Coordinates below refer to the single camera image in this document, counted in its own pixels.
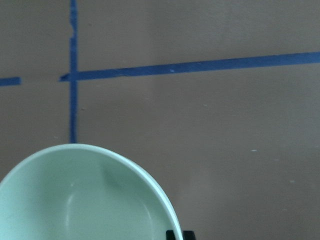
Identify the light green bowl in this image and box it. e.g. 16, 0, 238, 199
0, 144, 183, 240

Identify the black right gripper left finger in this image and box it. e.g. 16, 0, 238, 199
165, 230, 176, 240

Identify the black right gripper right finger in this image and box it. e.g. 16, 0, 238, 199
182, 230, 195, 240

